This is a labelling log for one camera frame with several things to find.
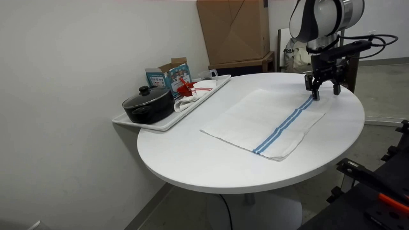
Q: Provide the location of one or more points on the teal cardboard box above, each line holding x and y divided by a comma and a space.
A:
166, 76

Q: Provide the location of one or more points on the grey backpack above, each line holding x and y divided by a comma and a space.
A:
295, 57

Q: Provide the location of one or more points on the red plastic scoop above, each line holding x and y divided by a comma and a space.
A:
185, 89

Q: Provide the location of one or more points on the white cloth with red stripes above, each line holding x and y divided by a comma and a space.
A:
199, 91

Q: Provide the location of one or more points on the white tray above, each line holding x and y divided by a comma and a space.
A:
179, 116

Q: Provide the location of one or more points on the glass pot lid black knob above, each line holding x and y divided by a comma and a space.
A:
150, 96

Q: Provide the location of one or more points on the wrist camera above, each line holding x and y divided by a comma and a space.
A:
350, 48

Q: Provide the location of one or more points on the large brown cardboard box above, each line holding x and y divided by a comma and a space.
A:
233, 32

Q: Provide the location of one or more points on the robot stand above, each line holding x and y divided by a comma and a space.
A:
351, 210

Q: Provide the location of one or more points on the dark wooden chair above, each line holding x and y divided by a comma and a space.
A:
353, 73

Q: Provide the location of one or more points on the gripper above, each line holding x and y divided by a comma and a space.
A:
329, 68

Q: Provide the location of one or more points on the white towel with blue stripes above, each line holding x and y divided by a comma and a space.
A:
271, 121

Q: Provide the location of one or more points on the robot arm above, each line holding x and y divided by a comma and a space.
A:
322, 16

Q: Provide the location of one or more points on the black cooking pot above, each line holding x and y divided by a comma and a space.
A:
153, 110

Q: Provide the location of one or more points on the low wooden table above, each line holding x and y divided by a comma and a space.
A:
249, 65

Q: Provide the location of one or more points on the clear plastic container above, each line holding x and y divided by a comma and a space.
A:
207, 74

